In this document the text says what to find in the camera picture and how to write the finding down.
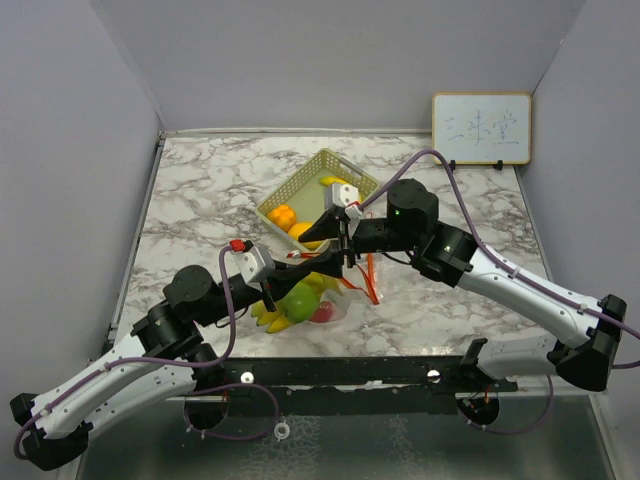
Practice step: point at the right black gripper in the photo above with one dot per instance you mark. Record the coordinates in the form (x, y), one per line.
(327, 227)

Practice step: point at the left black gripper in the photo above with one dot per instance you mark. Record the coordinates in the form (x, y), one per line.
(278, 288)

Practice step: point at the green lime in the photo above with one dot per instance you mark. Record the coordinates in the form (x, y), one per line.
(300, 303)

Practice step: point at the yellow banana bunch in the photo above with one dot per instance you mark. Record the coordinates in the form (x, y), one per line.
(327, 289)

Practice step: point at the red apple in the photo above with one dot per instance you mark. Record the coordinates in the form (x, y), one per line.
(324, 313)

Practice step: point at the clear zip bag red zipper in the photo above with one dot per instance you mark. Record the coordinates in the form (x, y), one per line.
(352, 292)

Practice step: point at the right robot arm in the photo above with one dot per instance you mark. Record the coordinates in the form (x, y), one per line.
(581, 334)

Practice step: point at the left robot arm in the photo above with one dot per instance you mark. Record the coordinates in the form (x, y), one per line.
(179, 347)

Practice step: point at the orange bell pepper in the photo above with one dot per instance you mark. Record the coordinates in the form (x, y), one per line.
(283, 216)

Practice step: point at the green plastic basket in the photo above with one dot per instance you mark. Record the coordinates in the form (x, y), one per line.
(303, 192)

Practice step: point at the small yellow bananas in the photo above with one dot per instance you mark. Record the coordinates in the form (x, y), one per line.
(327, 181)

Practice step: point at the small whiteboard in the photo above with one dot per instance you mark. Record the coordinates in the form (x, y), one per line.
(483, 128)

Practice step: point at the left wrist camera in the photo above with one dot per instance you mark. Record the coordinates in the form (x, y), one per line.
(254, 262)

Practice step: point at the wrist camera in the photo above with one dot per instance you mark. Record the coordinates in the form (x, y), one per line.
(254, 262)
(341, 202)

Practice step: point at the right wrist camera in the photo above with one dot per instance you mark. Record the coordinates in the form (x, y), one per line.
(341, 202)

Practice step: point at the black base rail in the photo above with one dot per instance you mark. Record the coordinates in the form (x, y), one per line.
(363, 385)

